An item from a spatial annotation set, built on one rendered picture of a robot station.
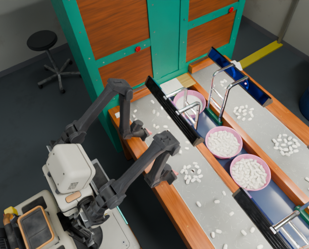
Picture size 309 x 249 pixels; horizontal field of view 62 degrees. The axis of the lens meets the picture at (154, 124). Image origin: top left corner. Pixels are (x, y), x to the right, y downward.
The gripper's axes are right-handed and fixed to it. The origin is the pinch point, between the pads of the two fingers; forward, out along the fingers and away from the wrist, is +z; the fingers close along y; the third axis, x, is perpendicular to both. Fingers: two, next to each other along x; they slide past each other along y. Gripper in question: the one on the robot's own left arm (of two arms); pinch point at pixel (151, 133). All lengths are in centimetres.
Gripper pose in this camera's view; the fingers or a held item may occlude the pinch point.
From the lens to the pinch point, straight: 185.2
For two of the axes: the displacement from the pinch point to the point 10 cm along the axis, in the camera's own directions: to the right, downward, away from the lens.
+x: -5.1, 7.3, 4.5
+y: -5.0, -6.9, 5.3
